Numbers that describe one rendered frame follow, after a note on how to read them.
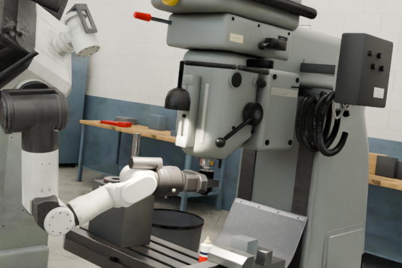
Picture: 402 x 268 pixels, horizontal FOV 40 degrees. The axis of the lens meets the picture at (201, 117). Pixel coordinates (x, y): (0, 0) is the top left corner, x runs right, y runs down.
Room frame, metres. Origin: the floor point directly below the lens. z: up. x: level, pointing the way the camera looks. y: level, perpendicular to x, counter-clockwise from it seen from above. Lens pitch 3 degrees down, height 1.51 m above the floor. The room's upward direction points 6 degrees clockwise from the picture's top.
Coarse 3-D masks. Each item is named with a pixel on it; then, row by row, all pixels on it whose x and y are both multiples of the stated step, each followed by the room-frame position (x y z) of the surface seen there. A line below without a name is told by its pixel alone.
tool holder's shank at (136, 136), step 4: (136, 136) 1.87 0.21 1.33; (140, 136) 1.88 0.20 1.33; (136, 140) 1.87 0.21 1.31; (136, 144) 1.87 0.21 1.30; (132, 148) 1.87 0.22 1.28; (136, 148) 1.87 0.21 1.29; (132, 152) 1.87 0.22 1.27; (136, 152) 1.87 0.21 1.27; (132, 156) 1.87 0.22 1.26; (136, 156) 1.87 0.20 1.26
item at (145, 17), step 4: (136, 12) 1.56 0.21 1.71; (140, 12) 1.56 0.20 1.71; (136, 16) 1.55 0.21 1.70; (140, 16) 1.56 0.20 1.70; (144, 16) 1.57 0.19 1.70; (148, 16) 1.58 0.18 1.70; (144, 20) 1.58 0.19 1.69; (148, 20) 1.59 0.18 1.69; (152, 20) 1.60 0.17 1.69; (156, 20) 1.61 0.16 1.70; (160, 20) 1.62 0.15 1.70; (164, 20) 1.63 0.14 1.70; (168, 20) 1.65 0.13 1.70; (168, 24) 1.65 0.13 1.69
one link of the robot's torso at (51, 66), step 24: (0, 0) 1.38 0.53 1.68; (24, 0) 1.47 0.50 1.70; (0, 24) 1.33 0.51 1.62; (24, 24) 1.42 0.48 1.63; (48, 24) 1.52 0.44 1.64; (0, 48) 1.35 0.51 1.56; (24, 48) 1.36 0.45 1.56; (48, 48) 1.46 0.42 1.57; (0, 72) 1.41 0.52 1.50; (24, 72) 1.38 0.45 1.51; (48, 72) 1.42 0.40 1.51; (0, 96) 1.44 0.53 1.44
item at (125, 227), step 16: (112, 176) 1.99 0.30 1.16; (112, 208) 1.85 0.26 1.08; (128, 208) 1.80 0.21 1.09; (144, 208) 1.84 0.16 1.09; (96, 224) 1.92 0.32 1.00; (112, 224) 1.84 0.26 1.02; (128, 224) 1.81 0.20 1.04; (144, 224) 1.85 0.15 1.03; (112, 240) 1.83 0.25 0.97; (128, 240) 1.81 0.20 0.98; (144, 240) 1.85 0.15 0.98
